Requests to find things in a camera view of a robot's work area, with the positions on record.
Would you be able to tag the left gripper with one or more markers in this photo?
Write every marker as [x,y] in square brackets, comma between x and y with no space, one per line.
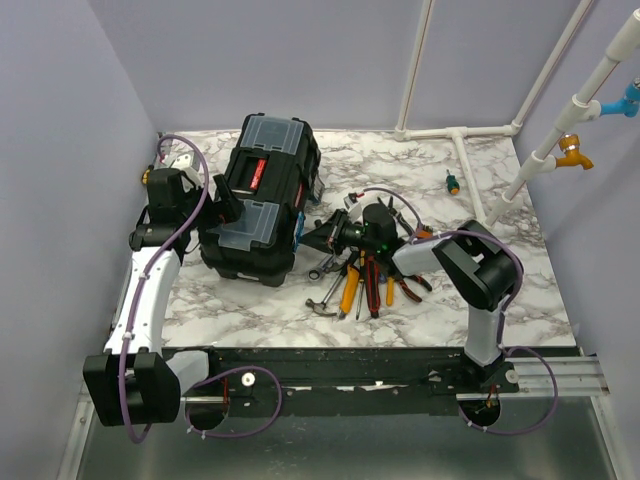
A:
[229,210]

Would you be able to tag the black plastic toolbox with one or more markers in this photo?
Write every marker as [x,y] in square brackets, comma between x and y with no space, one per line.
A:
[273,171]

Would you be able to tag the green stubby screwdriver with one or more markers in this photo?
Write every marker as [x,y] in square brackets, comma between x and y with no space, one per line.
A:
[452,184]

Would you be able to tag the long screwdriver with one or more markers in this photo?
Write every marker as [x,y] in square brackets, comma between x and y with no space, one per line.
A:
[360,295]

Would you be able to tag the silver combination ratchet wrench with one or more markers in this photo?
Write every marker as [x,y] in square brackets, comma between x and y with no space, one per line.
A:
[330,263]

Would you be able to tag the black grey wire stripper pliers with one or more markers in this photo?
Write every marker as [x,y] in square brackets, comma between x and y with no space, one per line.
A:
[398,217]

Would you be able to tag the yellow black screwdriver at wall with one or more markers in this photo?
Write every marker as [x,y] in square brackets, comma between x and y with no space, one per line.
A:
[146,174]

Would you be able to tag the orange black hex key set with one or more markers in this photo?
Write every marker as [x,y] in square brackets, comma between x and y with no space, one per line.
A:
[424,232]

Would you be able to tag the yellow brass faucet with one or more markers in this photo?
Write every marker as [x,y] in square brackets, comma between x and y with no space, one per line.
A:
[569,146]

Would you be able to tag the white pvc pipe frame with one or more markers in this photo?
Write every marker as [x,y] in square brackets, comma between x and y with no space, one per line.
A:
[581,107]

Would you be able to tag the claw hammer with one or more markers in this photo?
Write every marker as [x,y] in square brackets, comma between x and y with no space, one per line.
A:
[320,308]

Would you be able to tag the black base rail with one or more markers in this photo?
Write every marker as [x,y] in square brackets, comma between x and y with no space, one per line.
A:
[352,381]

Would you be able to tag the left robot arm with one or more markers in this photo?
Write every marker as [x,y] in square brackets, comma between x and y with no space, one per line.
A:
[130,382]

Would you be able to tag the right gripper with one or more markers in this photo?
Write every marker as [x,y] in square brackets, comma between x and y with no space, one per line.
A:
[327,236]

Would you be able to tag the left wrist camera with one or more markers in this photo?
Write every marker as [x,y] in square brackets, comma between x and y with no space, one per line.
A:
[189,164]

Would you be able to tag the red black utility knife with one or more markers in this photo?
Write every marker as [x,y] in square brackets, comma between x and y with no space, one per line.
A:
[372,286]

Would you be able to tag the blue pipe valve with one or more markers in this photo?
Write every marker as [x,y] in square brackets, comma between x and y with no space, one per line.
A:
[627,105]

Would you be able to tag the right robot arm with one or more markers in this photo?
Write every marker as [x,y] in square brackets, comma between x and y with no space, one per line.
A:
[483,270]

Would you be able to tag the yellow black pruning shears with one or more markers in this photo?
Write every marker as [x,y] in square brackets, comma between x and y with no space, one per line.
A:
[349,292]

